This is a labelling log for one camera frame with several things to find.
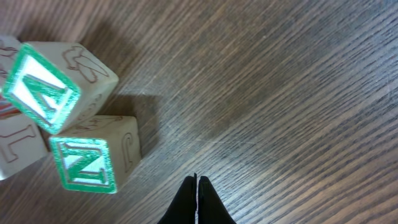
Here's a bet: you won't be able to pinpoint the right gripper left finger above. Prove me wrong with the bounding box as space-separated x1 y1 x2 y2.
158 173 197 224

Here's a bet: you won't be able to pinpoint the blue edged picture block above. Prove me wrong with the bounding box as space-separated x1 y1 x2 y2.
0 35 21 88

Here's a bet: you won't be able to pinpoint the green letter A block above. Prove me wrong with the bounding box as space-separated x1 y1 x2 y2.
2 42 119 134

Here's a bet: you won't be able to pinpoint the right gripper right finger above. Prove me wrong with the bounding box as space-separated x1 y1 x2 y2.
198 176 236 224

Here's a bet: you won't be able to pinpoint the red edged wooden block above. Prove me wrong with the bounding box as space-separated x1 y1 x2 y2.
1 103 49 180

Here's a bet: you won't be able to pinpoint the green letter N block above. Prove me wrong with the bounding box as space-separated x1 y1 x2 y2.
49 115 142 194

